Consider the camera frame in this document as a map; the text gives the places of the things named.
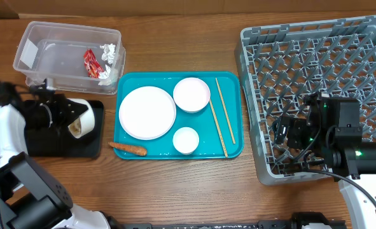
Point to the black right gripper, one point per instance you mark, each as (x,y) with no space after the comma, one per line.
(294,126)

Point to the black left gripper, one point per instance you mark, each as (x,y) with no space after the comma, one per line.
(63,107)

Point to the cream bowl with leftovers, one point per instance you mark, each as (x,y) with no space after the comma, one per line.
(87,119)

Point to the red foil snack wrapper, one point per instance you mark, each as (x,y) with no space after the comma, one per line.
(93,68)

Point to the white napkin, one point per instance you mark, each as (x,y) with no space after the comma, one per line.
(108,53)

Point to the small white cup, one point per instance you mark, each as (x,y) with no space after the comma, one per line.
(185,140)

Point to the pink white bowl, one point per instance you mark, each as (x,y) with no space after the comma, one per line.
(191,95)

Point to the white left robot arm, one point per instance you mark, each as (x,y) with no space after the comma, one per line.
(30,197)

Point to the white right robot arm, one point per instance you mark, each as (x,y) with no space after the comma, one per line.
(332,132)

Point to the black food waste tray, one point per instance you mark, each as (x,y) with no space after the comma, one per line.
(52,143)

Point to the clear plastic waste bin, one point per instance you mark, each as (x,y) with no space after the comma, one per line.
(53,53)

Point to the grey dishwasher rack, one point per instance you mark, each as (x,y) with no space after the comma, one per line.
(279,65)

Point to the rice and meat leftovers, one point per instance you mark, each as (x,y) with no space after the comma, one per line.
(75,129)

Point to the right wooden chopstick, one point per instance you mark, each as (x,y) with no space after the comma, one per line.
(225,111)

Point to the wooden chopstick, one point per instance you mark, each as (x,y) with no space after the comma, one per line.
(225,111)
(218,129)

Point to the left wooden chopstick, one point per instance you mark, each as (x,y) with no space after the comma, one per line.
(218,129)

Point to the pink round plate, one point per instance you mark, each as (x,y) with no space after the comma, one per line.
(147,113)

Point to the orange carrot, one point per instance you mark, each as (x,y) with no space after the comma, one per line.
(136,150)

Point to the teal serving tray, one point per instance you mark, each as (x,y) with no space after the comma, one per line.
(202,122)

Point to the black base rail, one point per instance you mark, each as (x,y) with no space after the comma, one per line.
(268,224)

